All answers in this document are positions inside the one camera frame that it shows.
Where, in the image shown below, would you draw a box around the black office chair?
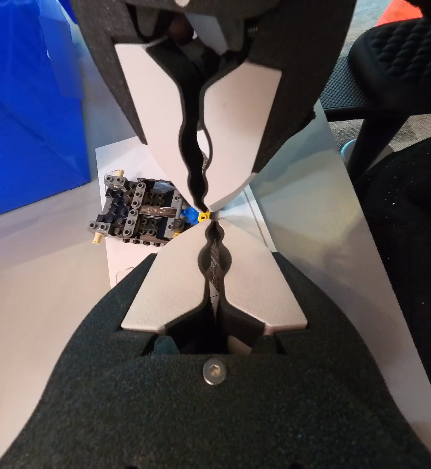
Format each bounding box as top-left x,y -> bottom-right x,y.
320,15 -> 431,180

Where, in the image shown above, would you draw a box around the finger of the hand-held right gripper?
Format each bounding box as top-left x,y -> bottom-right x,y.
115,42 -> 210,213
200,60 -> 284,213

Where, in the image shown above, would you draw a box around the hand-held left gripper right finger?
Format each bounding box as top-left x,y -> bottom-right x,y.
215,219 -> 308,336

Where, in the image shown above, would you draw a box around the orange striped barrier post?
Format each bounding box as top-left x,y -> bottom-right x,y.
377,0 -> 426,26

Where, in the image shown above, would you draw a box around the white lego instruction booklet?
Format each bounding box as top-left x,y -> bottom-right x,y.
95,136 -> 276,306

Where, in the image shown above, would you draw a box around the large blue plastic bin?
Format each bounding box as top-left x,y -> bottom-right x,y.
0,0 -> 92,221

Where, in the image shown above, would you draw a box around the black grey lego car model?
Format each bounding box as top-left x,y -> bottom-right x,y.
89,169 -> 199,250

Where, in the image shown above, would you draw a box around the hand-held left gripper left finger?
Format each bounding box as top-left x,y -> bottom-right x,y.
121,221 -> 216,336

